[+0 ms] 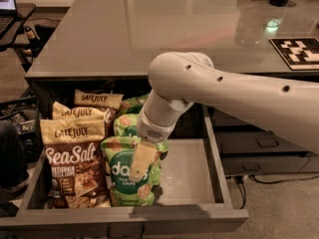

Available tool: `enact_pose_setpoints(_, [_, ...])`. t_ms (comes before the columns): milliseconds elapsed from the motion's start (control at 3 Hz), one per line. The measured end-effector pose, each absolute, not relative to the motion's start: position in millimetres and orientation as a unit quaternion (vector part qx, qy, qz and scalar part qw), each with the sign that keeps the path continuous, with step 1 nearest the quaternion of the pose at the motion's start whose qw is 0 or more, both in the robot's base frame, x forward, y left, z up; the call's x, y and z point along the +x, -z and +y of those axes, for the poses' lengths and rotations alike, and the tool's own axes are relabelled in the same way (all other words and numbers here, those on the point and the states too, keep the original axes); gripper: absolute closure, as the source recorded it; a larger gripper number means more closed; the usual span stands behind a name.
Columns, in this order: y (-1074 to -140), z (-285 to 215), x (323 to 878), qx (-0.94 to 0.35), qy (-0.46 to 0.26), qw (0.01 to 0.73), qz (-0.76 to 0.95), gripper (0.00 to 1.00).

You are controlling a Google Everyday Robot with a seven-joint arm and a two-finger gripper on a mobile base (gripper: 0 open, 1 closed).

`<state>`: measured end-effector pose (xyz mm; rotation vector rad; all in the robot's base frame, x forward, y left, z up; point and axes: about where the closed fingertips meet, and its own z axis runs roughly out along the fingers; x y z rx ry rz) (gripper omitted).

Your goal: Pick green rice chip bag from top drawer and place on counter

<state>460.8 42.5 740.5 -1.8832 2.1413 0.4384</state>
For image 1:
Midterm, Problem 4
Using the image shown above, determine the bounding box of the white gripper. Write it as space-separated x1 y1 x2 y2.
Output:
129 111 175 182

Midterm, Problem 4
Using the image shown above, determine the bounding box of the green dang chip bag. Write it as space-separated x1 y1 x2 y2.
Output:
101 136 161 207
119 95 149 115
113 114 168 160

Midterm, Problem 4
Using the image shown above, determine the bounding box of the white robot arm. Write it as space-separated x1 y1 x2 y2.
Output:
137 52 319 152

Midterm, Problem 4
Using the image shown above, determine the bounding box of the back Late July chip bag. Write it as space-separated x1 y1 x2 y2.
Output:
74 90 123 118

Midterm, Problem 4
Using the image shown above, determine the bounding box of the late july chip bag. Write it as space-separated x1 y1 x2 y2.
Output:
40 119 111 208
74 90 123 118
52 102 113 136

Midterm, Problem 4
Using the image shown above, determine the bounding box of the open grey top drawer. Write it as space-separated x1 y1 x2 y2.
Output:
0 105 248 239

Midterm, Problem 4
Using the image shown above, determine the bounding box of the front Late July chip bag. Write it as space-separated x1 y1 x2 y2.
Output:
40 119 111 208

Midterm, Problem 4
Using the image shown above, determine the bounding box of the closed middle right drawer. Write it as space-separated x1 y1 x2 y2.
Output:
215 131 307 154

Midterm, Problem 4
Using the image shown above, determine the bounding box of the closed drawer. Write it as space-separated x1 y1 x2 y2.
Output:
221 152 319 175
215 131 307 154

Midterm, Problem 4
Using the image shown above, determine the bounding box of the closed lower right drawer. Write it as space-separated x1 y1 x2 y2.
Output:
221 152 319 175

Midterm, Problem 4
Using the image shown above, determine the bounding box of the middle Late July chip bag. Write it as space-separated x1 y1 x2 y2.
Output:
52 102 113 136

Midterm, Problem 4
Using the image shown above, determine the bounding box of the grey cabinet with counter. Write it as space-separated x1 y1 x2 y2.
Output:
26 0 319 116

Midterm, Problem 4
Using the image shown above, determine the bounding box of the black crate with items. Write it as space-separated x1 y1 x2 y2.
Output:
0 97 42 163

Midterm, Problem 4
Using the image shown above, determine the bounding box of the black white marker tag board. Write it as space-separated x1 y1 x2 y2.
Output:
269 37 319 71

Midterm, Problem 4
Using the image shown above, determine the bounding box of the black side desk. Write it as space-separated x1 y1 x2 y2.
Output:
0 3 36 51

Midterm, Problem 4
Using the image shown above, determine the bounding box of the laptop computer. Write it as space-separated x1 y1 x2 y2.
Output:
0 0 18 39

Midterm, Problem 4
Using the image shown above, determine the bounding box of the black cable on floor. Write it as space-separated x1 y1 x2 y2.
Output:
232 172 319 210

